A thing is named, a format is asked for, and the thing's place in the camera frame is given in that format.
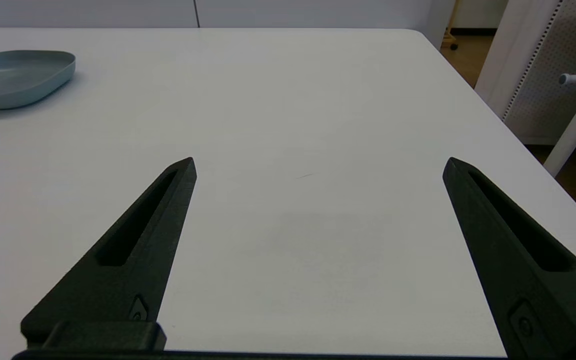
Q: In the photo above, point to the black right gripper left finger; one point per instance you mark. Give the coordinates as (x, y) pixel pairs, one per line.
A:
(118, 280)

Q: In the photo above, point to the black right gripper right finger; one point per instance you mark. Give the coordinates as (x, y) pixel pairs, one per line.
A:
(528, 280)

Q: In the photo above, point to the white desk leg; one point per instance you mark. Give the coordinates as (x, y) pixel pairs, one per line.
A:
(574, 129)

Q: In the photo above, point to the white pegboard panel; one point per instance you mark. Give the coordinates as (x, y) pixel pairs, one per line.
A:
(558, 75)

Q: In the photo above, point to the blue-grey shallow plate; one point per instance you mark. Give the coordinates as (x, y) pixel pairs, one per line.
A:
(13, 80)

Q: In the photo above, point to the wooden stand with caster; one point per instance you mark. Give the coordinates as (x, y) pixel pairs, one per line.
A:
(448, 39)

